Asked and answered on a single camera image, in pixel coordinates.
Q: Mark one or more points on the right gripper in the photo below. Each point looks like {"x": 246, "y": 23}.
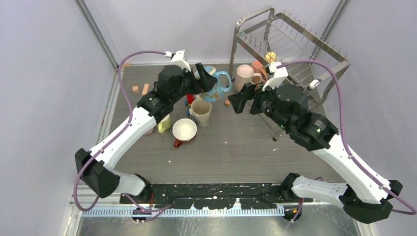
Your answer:
{"x": 250, "y": 91}

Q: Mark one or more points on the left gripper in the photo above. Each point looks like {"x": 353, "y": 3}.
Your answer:
{"x": 208, "y": 82}

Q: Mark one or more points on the blue patterned mug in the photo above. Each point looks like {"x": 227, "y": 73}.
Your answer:
{"x": 218, "y": 90}

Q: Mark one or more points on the pink cup rack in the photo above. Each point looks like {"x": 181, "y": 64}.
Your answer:
{"x": 244, "y": 74}

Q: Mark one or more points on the cream floral mug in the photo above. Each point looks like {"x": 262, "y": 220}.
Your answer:
{"x": 201, "y": 111}

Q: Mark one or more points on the dark red cup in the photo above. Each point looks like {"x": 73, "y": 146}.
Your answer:
{"x": 184, "y": 131}

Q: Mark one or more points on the pale yellow mug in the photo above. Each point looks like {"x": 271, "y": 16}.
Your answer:
{"x": 165, "y": 124}

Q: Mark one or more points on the pink faceted mug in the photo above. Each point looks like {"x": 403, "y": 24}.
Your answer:
{"x": 150, "y": 131}

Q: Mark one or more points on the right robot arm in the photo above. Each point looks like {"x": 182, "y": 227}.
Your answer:
{"x": 364, "y": 194}

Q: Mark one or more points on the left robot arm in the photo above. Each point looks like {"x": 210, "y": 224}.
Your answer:
{"x": 96, "y": 166}

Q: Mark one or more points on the red duplo block tower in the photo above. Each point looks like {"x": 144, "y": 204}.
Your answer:
{"x": 189, "y": 99}

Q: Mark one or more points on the small salmon cup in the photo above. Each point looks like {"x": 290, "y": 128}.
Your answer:
{"x": 259, "y": 68}

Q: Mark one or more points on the small yellow cup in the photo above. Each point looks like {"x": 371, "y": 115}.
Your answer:
{"x": 270, "y": 57}

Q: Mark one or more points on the tan wooden block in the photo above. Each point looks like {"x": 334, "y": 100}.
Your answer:
{"x": 145, "y": 89}

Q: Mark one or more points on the small tan wooden cube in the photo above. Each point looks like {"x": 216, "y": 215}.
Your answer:
{"x": 136, "y": 89}

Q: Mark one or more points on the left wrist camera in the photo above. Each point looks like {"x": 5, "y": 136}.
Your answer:
{"x": 179, "y": 58}

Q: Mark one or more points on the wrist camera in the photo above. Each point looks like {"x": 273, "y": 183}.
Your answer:
{"x": 179, "y": 58}
{"x": 277, "y": 73}

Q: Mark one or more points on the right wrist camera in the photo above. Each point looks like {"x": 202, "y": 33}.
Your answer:
{"x": 277, "y": 73}

